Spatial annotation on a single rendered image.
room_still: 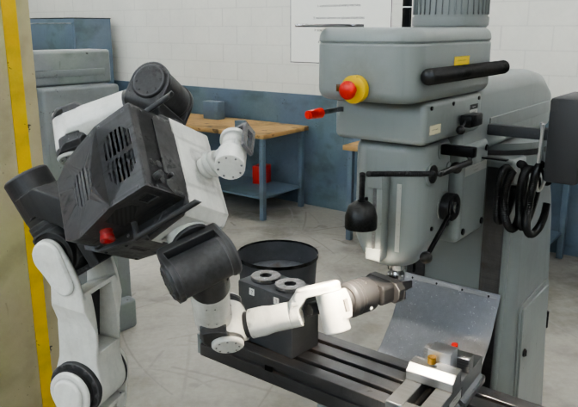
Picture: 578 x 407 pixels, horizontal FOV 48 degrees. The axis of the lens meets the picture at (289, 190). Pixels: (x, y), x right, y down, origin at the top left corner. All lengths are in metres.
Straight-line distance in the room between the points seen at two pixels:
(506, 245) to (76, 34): 7.21
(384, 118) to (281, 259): 2.58
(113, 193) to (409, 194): 0.68
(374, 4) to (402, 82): 5.12
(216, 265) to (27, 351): 1.88
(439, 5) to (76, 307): 1.16
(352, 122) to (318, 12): 5.31
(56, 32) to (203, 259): 7.70
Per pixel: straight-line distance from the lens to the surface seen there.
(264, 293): 1.92
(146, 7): 8.59
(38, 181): 1.66
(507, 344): 2.13
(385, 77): 1.39
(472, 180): 1.77
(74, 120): 1.63
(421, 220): 1.59
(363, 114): 1.54
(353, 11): 6.61
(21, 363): 3.13
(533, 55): 5.89
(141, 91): 1.51
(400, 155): 1.54
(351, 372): 1.88
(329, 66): 1.47
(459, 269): 2.08
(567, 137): 1.71
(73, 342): 1.73
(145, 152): 1.33
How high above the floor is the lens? 1.89
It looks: 14 degrees down
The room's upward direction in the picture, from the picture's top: straight up
